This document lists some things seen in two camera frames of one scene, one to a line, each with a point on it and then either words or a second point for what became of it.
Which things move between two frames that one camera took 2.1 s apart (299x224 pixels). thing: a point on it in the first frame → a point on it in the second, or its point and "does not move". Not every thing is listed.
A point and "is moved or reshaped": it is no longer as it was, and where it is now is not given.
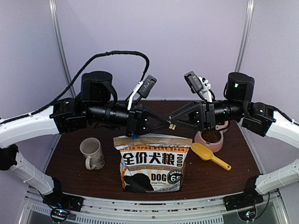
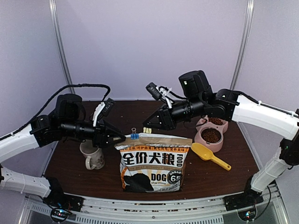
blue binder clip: [134, 136] does not move
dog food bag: [154, 163] does not move
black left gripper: [135, 125] → [102, 133]
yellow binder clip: [172, 126] is moved or reshaped
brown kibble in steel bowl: [211, 136] does not move
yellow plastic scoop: [206, 154] does not move
